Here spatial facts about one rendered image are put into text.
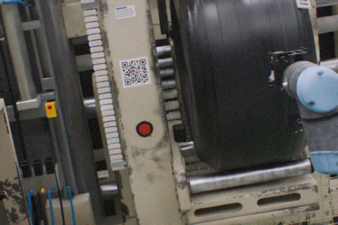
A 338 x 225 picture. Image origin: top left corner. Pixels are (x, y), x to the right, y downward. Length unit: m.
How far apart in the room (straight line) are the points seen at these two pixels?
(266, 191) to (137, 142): 0.37
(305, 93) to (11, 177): 0.73
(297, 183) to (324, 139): 0.65
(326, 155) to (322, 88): 0.12
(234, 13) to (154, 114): 0.38
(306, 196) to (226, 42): 0.51
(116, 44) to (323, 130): 0.73
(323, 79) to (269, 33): 0.45
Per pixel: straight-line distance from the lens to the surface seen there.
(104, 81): 1.74
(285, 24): 1.55
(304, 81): 1.12
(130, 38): 1.70
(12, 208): 1.56
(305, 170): 1.79
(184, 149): 2.00
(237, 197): 1.75
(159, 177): 1.81
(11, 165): 1.52
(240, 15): 1.55
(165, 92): 2.16
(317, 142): 1.16
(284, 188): 1.77
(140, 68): 1.71
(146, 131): 1.76
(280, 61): 1.32
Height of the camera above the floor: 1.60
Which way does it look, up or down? 17 degrees down
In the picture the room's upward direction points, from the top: 9 degrees counter-clockwise
